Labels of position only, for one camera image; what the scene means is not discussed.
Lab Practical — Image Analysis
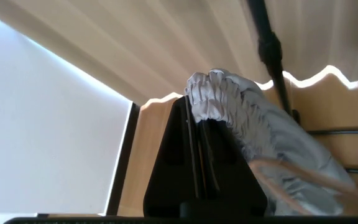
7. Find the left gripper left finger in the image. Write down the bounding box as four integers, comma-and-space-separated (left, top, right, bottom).
143, 95, 202, 218

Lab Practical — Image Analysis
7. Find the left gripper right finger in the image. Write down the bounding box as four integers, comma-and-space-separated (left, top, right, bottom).
197, 118, 269, 218

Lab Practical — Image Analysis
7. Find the pale grey garment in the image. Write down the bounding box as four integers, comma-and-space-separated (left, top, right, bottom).
184, 68, 357, 217

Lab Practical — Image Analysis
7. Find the pink clothes hanger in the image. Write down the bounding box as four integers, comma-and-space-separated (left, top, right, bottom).
248, 156, 358, 217

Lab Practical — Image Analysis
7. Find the black clothes rack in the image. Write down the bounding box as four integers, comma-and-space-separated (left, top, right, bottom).
246, 0, 358, 175

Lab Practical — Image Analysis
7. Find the beige curtain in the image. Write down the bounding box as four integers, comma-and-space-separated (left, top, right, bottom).
0, 0, 358, 107

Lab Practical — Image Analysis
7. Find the window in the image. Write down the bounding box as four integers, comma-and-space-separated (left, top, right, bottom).
0, 8, 141, 218

